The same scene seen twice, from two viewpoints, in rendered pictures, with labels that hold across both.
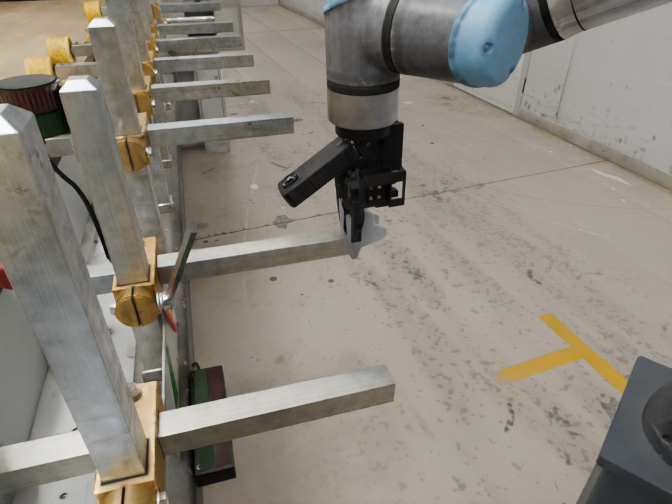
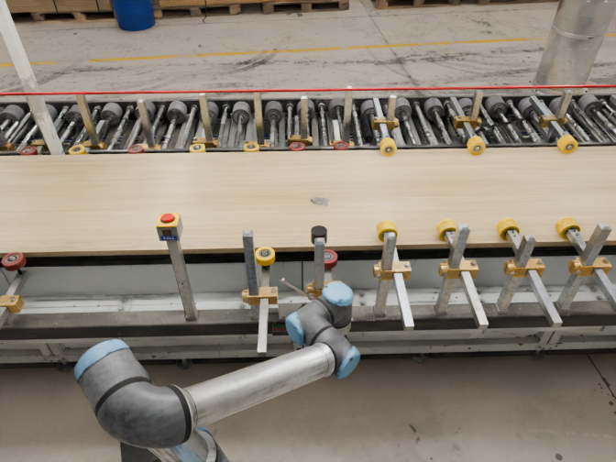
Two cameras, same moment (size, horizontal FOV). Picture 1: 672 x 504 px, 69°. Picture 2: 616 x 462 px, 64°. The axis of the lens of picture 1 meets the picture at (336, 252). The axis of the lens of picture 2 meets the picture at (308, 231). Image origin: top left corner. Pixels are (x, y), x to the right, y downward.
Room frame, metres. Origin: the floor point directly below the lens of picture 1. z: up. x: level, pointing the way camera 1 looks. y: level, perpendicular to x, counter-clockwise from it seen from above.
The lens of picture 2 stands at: (0.77, -0.98, 2.29)
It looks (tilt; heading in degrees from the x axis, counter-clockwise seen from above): 42 degrees down; 104
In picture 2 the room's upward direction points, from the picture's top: straight up
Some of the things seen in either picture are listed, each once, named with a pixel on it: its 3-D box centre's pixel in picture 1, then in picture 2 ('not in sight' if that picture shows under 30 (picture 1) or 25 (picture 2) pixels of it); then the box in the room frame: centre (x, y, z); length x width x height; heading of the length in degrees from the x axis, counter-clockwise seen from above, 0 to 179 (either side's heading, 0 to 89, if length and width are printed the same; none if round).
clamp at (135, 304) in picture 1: (137, 280); (324, 289); (0.52, 0.26, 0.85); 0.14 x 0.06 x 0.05; 16
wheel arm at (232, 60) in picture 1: (151, 64); (530, 270); (1.26, 0.45, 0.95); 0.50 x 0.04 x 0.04; 106
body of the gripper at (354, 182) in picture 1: (367, 163); not in sight; (0.63, -0.04, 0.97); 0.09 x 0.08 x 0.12; 106
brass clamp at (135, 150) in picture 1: (132, 141); (391, 270); (0.76, 0.33, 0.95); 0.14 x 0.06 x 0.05; 16
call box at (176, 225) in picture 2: not in sight; (170, 227); (0.01, 0.12, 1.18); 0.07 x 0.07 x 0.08; 16
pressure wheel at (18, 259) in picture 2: not in sight; (17, 267); (-0.70, 0.07, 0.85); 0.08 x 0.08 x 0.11
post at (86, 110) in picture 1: (133, 273); (318, 285); (0.50, 0.25, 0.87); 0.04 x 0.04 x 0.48; 16
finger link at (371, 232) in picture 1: (367, 235); not in sight; (0.61, -0.05, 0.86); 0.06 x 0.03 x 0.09; 106
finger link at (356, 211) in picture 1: (354, 212); not in sight; (0.60, -0.03, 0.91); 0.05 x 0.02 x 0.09; 16
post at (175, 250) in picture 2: not in sight; (181, 279); (0.01, 0.11, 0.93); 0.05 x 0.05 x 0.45; 16
